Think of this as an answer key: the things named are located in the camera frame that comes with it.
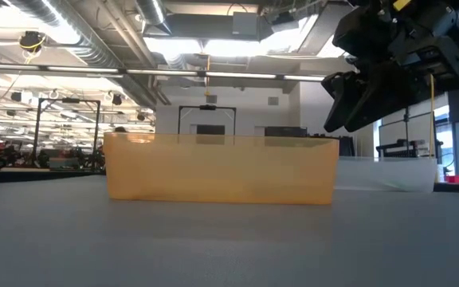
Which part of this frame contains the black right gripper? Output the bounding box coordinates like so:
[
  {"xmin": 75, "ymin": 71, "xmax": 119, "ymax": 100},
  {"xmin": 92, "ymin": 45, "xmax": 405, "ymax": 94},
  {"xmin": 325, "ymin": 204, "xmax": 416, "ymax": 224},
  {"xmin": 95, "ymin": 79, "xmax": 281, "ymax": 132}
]
[{"xmin": 320, "ymin": 0, "xmax": 459, "ymax": 134}]

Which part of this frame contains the black workstation equipment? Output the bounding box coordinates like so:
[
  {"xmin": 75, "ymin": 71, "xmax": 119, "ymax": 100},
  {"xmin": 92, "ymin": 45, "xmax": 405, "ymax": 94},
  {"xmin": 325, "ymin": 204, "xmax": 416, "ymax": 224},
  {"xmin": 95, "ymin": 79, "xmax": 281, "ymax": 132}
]
[{"xmin": 375, "ymin": 105, "xmax": 432, "ymax": 159}]

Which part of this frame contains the clear plastic bin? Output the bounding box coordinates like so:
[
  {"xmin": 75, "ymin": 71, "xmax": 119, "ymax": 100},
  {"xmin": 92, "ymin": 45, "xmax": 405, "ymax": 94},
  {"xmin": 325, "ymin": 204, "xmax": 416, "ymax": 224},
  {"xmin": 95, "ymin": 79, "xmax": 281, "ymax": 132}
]
[{"xmin": 334, "ymin": 155, "xmax": 439, "ymax": 194}]

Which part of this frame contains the wide black screen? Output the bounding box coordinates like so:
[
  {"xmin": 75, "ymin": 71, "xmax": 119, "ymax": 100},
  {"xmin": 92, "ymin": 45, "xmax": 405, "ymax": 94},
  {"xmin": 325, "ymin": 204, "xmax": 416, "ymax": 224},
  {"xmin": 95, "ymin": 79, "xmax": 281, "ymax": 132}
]
[{"xmin": 264, "ymin": 126, "xmax": 308, "ymax": 137}]

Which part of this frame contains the long ceiling light strip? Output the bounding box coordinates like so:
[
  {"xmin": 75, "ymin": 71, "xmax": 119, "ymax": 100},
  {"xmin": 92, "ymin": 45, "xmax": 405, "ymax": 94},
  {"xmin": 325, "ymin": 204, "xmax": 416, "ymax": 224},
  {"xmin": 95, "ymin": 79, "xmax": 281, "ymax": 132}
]
[{"xmin": 0, "ymin": 61, "xmax": 328, "ymax": 84}]

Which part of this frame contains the grey ceiling box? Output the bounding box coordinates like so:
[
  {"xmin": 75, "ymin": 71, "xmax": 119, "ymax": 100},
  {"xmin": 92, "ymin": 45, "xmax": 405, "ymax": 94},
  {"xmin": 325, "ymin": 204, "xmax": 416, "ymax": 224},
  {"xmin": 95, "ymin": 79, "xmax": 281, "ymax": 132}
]
[{"xmin": 232, "ymin": 10, "xmax": 260, "ymax": 37}]

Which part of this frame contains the orange plastic bin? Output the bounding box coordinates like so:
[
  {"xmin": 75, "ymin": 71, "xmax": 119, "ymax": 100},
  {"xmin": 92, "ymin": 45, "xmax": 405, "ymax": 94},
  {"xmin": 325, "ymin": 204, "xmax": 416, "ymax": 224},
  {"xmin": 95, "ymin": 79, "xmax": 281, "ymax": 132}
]
[{"xmin": 102, "ymin": 132, "xmax": 340, "ymax": 206}]

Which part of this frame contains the grey table mat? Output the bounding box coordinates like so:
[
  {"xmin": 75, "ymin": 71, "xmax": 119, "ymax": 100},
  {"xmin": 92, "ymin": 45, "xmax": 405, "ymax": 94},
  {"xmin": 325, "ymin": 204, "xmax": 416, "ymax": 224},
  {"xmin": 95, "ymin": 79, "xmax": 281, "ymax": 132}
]
[{"xmin": 0, "ymin": 175, "xmax": 459, "ymax": 287}]

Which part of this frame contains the yellow hanging cable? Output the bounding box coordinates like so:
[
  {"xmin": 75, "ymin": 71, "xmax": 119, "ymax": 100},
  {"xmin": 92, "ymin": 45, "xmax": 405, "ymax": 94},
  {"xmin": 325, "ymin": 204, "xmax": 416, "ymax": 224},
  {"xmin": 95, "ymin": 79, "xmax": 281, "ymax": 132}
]
[{"xmin": 428, "ymin": 73, "xmax": 437, "ymax": 160}]

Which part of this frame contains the black gantry frame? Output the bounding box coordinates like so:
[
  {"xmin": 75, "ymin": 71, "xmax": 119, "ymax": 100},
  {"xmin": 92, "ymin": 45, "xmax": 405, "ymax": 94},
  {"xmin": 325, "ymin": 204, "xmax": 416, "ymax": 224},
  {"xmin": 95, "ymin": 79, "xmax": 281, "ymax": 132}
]
[{"xmin": 177, "ymin": 104, "xmax": 237, "ymax": 135}]

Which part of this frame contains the silver ceiling duct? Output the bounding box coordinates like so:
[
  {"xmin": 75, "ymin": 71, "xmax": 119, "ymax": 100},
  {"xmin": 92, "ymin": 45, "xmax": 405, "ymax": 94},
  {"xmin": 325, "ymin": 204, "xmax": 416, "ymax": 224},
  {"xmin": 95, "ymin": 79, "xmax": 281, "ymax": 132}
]
[{"xmin": 133, "ymin": 0, "xmax": 173, "ymax": 36}]

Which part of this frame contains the tall black metal frame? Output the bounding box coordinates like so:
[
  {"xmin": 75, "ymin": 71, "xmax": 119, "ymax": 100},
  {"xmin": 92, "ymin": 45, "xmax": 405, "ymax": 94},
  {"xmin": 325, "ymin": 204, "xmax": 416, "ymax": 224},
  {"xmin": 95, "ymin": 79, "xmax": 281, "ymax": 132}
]
[{"xmin": 33, "ymin": 96, "xmax": 103, "ymax": 173}]

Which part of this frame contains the yellow black cable reel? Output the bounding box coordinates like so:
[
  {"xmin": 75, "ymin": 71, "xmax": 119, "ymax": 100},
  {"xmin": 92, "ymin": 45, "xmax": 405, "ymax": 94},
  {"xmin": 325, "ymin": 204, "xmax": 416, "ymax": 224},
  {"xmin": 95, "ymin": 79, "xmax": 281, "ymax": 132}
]
[{"xmin": 18, "ymin": 30, "xmax": 48, "ymax": 53}]

